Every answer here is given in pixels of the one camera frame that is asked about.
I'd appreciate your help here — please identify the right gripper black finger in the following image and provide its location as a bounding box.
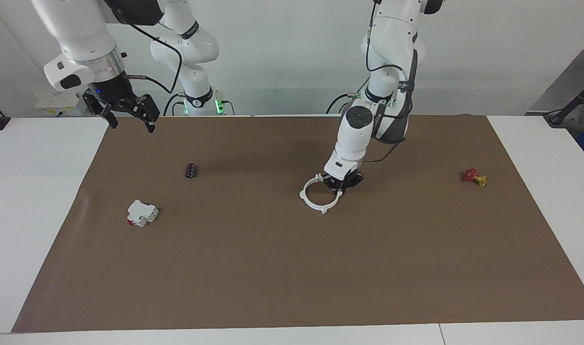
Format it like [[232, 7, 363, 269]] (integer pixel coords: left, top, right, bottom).
[[82, 91, 119, 129], [128, 93, 160, 134]]

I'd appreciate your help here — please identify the white half pipe clamp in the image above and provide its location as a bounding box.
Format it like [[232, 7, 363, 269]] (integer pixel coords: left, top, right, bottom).
[[299, 175, 325, 215], [317, 175, 344, 215]]

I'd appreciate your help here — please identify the white power strip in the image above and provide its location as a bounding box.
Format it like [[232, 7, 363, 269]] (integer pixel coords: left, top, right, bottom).
[[35, 93, 89, 117]]

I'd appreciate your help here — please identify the white circuit breaker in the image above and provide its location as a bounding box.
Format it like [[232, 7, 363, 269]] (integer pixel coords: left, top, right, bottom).
[[127, 200, 159, 228]]

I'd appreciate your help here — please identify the brown paper mat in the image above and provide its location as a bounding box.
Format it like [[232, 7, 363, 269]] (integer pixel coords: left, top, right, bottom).
[[12, 114, 584, 334]]

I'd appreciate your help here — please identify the red handwheel yellow valve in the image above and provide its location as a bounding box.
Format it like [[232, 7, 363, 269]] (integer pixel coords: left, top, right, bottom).
[[462, 168, 488, 187]]

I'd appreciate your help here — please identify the black stand pole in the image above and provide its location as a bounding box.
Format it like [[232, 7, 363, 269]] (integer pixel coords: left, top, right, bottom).
[[544, 76, 584, 128]]

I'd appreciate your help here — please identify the black right base cable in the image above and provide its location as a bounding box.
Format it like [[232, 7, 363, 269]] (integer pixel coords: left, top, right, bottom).
[[163, 92, 187, 116]]

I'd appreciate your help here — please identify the black base cable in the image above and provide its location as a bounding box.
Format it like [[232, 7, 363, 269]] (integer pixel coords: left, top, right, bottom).
[[163, 92, 187, 116], [326, 90, 365, 115]]

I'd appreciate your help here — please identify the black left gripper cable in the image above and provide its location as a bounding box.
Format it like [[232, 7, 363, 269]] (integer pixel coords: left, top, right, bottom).
[[362, 0, 420, 164]]

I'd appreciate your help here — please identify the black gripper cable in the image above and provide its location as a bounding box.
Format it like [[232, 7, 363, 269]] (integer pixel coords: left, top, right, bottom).
[[362, 0, 420, 164], [123, 22, 183, 94]]

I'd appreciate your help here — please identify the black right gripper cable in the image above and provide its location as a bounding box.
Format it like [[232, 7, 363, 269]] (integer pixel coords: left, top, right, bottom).
[[123, 22, 183, 94]]

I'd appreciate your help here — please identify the black left base cable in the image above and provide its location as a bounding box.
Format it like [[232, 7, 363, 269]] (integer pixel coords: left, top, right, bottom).
[[326, 90, 365, 115]]

